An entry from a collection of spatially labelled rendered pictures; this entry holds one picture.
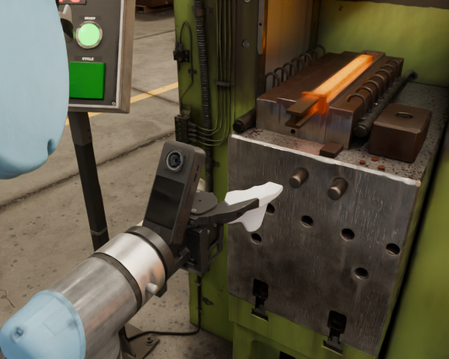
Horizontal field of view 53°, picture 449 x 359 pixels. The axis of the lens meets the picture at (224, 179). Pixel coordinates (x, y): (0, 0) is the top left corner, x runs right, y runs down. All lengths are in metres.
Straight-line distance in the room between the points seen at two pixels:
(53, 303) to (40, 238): 1.86
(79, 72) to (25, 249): 1.37
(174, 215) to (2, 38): 0.33
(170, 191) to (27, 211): 2.04
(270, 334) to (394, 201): 0.53
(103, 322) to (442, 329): 0.97
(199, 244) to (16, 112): 0.36
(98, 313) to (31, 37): 0.27
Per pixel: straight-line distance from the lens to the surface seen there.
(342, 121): 0.88
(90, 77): 0.98
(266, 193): 0.56
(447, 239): 1.11
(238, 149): 0.93
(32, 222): 2.41
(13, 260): 2.20
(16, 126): 0.20
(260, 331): 1.22
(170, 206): 0.50
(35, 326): 0.41
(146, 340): 1.69
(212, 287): 1.54
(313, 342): 1.15
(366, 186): 0.85
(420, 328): 1.29
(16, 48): 0.21
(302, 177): 0.85
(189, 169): 0.49
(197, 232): 0.52
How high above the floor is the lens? 1.30
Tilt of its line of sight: 31 degrees down
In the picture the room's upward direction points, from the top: straight up
